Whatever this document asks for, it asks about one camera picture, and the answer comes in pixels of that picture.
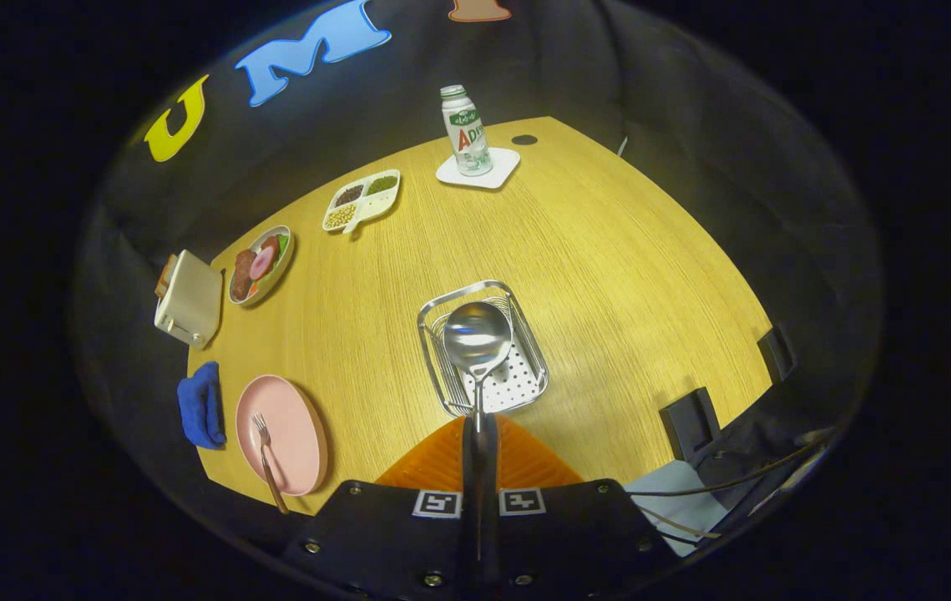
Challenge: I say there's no dark cable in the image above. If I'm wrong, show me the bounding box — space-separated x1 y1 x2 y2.
630 430 835 497

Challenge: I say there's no pale blue sheet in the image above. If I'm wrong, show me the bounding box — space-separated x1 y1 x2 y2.
624 459 731 558

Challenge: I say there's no pink plate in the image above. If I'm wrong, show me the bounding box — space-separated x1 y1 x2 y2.
235 374 329 497

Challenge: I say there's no metal wire basket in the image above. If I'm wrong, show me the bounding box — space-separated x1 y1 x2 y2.
417 280 550 418

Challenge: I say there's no white square coaster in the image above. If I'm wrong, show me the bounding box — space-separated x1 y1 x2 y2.
436 148 521 190

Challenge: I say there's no white drink bottle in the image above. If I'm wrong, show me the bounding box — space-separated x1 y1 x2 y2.
440 84 493 177

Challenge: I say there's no metal fork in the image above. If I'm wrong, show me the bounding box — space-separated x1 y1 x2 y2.
251 413 291 515

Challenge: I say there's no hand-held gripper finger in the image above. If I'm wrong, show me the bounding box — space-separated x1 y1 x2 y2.
279 415 480 601
480 415 680 601

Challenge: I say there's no white toaster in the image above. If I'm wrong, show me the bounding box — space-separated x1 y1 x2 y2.
154 250 224 350

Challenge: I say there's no plate of meat and vegetables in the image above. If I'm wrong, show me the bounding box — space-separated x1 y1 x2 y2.
228 225 296 307

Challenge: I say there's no metal spoon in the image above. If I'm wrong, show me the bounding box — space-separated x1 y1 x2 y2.
443 301 514 562

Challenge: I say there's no blue towel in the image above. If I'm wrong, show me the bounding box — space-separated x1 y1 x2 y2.
177 361 227 451

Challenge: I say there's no black block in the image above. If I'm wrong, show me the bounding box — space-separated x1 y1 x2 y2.
660 387 722 462
757 326 798 385

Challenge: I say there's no divided tray of beans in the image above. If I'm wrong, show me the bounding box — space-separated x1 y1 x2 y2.
322 169 402 235

